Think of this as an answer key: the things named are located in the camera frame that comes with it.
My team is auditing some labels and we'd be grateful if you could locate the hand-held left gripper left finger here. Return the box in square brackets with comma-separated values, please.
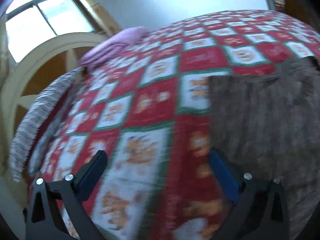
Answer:
[25, 150, 109, 240]

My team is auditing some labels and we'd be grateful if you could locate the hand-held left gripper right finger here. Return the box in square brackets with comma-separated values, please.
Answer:
[209, 151, 290, 240]

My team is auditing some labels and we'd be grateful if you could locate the brown striped knit garment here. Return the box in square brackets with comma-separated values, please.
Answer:
[207, 56, 320, 240]

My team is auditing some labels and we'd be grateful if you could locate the grey striped bed sheet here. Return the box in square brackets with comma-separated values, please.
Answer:
[10, 69, 84, 183]

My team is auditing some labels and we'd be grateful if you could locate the red checkered bear-print blanket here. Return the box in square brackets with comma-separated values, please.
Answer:
[27, 9, 320, 240]

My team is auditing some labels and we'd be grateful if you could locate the cream wooden bed headboard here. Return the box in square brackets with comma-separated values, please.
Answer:
[0, 32, 110, 230]

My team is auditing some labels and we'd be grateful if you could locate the folded purple towel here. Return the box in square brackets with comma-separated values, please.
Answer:
[79, 26, 150, 68]

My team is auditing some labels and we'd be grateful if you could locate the window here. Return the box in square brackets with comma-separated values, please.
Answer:
[0, 0, 120, 63]

